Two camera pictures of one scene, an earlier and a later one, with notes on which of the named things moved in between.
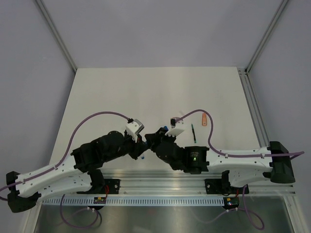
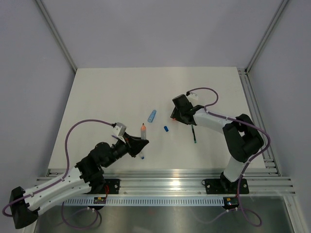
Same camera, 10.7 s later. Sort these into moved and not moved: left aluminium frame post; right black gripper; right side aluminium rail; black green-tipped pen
Moved: right black gripper
Not moved: black green-tipped pen; right side aluminium rail; left aluminium frame post
